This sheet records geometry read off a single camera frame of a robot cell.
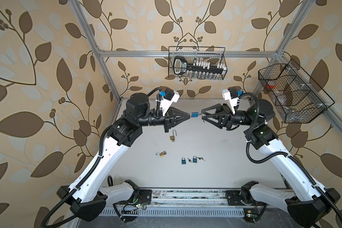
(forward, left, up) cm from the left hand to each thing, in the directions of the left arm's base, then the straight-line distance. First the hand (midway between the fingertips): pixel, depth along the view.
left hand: (189, 116), depth 52 cm
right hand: (+1, -6, -1) cm, 6 cm away
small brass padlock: (+5, +14, -47) cm, 49 cm away
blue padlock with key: (0, 0, -45) cm, 45 cm away
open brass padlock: (+17, +8, -46) cm, 50 cm away
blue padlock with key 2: (+1, -7, -45) cm, 45 cm away
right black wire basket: (+25, -58, -11) cm, 64 cm away
